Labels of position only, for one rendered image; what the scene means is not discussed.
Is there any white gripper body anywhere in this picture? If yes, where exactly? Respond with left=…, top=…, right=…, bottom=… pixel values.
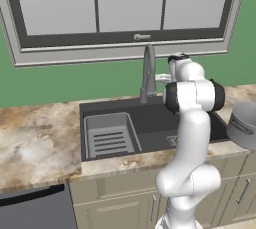
left=154, top=73, right=175, bottom=84

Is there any dark grey sink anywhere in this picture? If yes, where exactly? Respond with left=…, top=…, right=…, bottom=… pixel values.
left=78, top=94, right=232, bottom=163

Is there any metal sink drain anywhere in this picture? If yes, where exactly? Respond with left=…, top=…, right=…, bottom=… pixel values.
left=166, top=135, right=180, bottom=148

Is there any grey slotted sink basket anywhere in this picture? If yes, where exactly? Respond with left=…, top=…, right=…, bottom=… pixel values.
left=82, top=111, right=143, bottom=161

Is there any grey metal pot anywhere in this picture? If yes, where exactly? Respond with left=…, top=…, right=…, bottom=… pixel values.
left=226, top=101, right=256, bottom=152

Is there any beige panel under sink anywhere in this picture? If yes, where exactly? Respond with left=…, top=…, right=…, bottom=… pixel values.
left=68, top=168, right=164, bottom=206

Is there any grey curved tap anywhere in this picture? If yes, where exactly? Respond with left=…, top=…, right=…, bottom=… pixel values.
left=138, top=43, right=158, bottom=104

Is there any grey window latch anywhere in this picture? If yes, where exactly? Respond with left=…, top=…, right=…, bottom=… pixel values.
left=133, top=33, right=152, bottom=41

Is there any grey framed window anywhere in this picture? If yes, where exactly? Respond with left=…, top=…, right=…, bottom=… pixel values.
left=0, top=0, right=251, bottom=69

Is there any beige drawer front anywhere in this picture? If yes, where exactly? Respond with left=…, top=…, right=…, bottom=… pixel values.
left=209, top=152, right=256, bottom=179

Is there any beige cupboard door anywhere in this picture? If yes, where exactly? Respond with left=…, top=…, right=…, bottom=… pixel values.
left=194, top=176, right=235, bottom=229
left=218, top=172, right=256, bottom=226
left=72, top=191, right=168, bottom=229

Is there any dark grey dishwasher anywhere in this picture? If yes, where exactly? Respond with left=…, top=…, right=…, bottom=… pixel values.
left=0, top=183, right=80, bottom=229

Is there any grey bar cupboard handle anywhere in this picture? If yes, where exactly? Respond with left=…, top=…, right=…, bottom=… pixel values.
left=149, top=194, right=158, bottom=224
left=235, top=177, right=252, bottom=206

